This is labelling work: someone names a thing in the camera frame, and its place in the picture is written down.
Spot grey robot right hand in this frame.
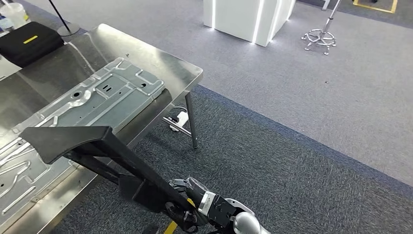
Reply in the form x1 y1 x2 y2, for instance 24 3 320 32
164 176 209 233

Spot black plastic plate frame part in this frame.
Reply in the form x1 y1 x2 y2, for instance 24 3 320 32
19 126 198 215

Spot steel workbench table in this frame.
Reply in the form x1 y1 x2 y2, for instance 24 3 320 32
0 23 204 234

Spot yellow floor tape outline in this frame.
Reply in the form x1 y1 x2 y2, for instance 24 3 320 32
352 0 398 14
163 197 196 234

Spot white power strip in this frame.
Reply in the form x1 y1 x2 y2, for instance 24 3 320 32
170 111 190 133

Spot grey stamped metal panel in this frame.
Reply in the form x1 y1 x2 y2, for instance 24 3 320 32
0 57 166 227

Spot chrome stool base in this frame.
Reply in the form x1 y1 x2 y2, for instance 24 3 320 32
300 0 342 56

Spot black pole round-base stand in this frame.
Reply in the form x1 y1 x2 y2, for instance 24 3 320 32
48 0 81 37

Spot black case with yellow label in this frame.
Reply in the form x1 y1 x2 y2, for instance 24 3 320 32
0 21 64 68

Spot translucent plastic container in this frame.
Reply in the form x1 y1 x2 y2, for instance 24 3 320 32
0 2 29 30

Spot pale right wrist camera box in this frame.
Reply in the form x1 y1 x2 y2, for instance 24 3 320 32
197 191 216 216

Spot white illuminated pedestal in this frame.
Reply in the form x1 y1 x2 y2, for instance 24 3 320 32
203 0 296 48

